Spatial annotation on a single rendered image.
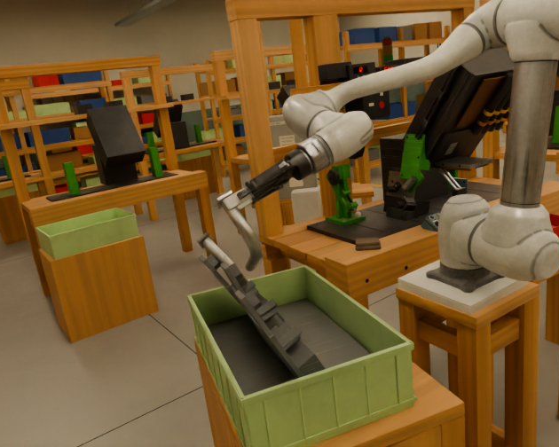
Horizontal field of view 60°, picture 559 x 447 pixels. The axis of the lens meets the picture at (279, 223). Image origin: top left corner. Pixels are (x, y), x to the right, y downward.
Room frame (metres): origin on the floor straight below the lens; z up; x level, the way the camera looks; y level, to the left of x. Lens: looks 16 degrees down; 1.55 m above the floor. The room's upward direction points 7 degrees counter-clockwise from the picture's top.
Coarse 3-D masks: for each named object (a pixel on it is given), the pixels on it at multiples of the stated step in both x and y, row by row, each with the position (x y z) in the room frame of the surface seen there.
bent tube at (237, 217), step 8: (224, 208) 1.14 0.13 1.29; (232, 208) 1.13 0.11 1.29; (232, 216) 1.12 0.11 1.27; (240, 216) 1.12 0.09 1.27; (240, 224) 1.11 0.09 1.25; (248, 224) 1.12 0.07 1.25; (240, 232) 1.11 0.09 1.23; (248, 232) 1.11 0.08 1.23; (248, 240) 1.11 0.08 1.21; (256, 240) 1.12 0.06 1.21; (248, 248) 1.12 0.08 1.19; (256, 248) 1.12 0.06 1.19; (248, 256) 1.18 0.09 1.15; (256, 256) 1.13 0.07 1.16; (248, 264) 1.22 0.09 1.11; (256, 264) 1.22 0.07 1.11
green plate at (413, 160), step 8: (408, 136) 2.27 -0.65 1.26; (424, 136) 2.19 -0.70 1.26; (408, 144) 2.26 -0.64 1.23; (416, 144) 2.21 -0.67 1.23; (424, 144) 2.21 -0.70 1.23; (408, 152) 2.25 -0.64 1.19; (416, 152) 2.20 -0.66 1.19; (424, 152) 2.20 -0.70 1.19; (408, 160) 2.24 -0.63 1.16; (416, 160) 2.19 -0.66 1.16; (424, 160) 2.20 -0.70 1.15; (408, 168) 2.23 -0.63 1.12; (416, 168) 2.18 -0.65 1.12; (424, 168) 2.20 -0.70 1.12; (400, 176) 2.26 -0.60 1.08; (408, 176) 2.21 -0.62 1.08
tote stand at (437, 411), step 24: (432, 384) 1.06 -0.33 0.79; (216, 408) 1.23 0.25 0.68; (408, 408) 0.98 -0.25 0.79; (432, 408) 0.97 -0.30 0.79; (456, 408) 0.97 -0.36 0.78; (216, 432) 1.33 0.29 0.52; (360, 432) 0.92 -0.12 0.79; (384, 432) 0.91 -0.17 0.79; (408, 432) 0.93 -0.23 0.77; (432, 432) 0.95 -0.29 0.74; (456, 432) 0.97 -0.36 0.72
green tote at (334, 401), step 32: (224, 288) 1.46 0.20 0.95; (256, 288) 1.50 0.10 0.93; (288, 288) 1.53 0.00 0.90; (320, 288) 1.43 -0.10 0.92; (352, 320) 1.24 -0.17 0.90; (384, 352) 0.96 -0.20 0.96; (224, 384) 1.03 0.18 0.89; (288, 384) 0.88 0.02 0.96; (320, 384) 0.91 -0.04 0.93; (352, 384) 0.94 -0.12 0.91; (384, 384) 0.96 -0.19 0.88; (256, 416) 0.86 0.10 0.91; (288, 416) 0.88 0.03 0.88; (320, 416) 0.91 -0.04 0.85; (352, 416) 0.93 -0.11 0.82; (384, 416) 0.96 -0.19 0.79
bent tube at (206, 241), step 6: (204, 234) 1.32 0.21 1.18; (198, 240) 1.31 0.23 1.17; (204, 240) 1.32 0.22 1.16; (210, 240) 1.33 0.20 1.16; (204, 246) 1.32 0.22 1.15; (210, 246) 1.31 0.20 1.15; (216, 246) 1.32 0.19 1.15; (210, 252) 1.31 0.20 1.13; (216, 252) 1.30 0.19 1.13; (222, 252) 1.30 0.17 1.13; (216, 258) 1.30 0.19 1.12; (222, 258) 1.29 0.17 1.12; (228, 258) 1.29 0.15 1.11; (228, 264) 1.28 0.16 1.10; (240, 282) 1.30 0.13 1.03; (246, 282) 1.32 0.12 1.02
